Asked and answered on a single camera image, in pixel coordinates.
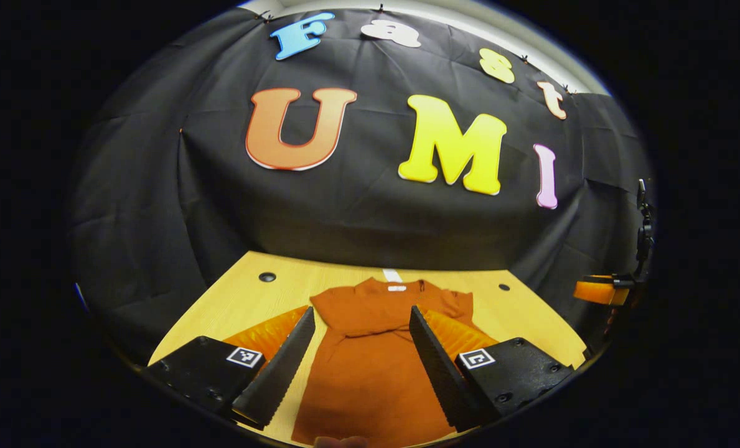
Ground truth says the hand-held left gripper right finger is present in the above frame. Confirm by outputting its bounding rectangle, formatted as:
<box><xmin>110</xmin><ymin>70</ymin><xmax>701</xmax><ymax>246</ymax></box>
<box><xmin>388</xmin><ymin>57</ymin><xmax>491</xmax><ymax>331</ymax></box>
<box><xmin>409</xmin><ymin>305</ymin><xmax>574</xmax><ymax>431</ymax></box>

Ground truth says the orange button shirt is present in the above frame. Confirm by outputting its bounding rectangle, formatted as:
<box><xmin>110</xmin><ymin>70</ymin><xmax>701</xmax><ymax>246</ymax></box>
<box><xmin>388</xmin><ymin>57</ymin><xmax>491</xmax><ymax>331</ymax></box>
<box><xmin>290</xmin><ymin>277</ymin><xmax>475</xmax><ymax>448</ymax></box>

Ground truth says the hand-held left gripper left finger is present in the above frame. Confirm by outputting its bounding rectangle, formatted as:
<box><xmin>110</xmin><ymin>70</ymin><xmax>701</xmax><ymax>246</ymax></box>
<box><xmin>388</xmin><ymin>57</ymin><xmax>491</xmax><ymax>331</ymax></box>
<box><xmin>143</xmin><ymin>305</ymin><xmax>316</xmax><ymax>430</ymax></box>

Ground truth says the black backdrop cloth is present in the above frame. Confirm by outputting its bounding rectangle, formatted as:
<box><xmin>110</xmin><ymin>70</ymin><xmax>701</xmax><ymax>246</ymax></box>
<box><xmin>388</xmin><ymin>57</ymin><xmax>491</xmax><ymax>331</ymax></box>
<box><xmin>68</xmin><ymin>6</ymin><xmax>653</xmax><ymax>362</ymax></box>

